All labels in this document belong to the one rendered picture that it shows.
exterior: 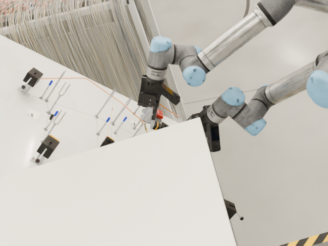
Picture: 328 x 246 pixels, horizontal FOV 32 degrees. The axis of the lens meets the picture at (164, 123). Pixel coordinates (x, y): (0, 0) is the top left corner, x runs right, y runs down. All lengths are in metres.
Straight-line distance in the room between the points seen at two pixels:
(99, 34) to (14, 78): 0.76
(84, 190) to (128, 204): 0.10
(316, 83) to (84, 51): 1.41
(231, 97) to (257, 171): 1.67
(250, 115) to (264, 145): 1.77
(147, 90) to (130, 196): 1.25
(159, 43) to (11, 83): 0.54
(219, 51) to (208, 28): 3.36
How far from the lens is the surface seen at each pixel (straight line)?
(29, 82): 2.03
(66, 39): 2.83
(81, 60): 2.90
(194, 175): 0.94
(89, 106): 2.23
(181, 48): 2.12
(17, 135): 1.87
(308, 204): 3.40
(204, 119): 2.17
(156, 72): 2.12
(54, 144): 1.76
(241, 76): 4.53
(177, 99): 2.18
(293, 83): 2.03
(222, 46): 1.99
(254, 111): 2.09
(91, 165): 1.05
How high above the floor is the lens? 2.47
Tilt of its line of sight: 35 degrees down
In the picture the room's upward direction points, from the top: 20 degrees counter-clockwise
